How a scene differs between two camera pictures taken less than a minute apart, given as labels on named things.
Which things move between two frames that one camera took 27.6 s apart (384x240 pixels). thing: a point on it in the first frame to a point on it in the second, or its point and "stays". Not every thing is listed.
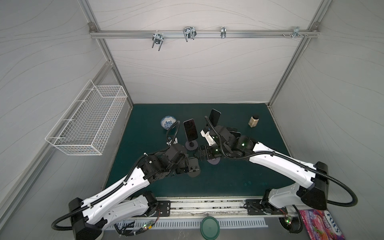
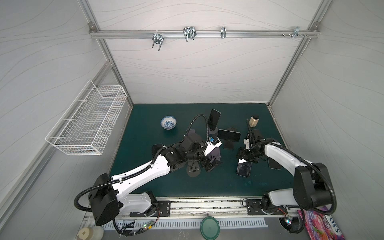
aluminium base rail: x=195 y=207 stays
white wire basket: x=87 y=125 stays
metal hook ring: x=223 y=32 stays
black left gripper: x=184 y=162 to x=211 y=165
